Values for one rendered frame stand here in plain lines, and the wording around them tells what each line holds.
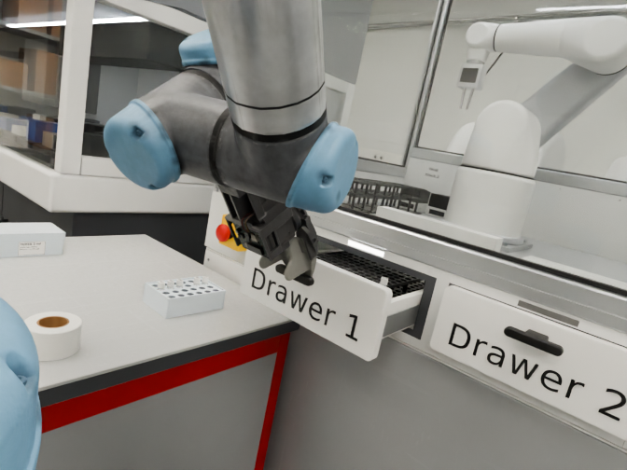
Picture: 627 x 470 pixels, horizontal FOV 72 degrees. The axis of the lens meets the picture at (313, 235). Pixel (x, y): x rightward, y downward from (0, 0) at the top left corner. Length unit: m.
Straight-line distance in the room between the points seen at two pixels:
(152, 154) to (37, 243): 0.72
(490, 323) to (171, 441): 0.55
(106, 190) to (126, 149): 0.95
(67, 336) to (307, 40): 0.51
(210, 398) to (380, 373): 0.31
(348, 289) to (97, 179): 0.88
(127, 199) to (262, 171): 1.06
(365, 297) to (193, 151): 0.35
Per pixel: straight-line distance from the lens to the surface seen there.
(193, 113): 0.39
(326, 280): 0.67
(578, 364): 0.70
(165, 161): 0.39
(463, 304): 0.72
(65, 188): 1.31
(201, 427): 0.86
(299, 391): 0.98
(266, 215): 0.56
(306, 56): 0.30
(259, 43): 0.29
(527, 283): 0.71
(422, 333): 0.78
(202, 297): 0.84
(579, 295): 0.69
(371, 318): 0.63
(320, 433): 0.98
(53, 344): 0.68
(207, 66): 0.47
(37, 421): 0.20
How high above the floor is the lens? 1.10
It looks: 11 degrees down
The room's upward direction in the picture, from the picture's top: 11 degrees clockwise
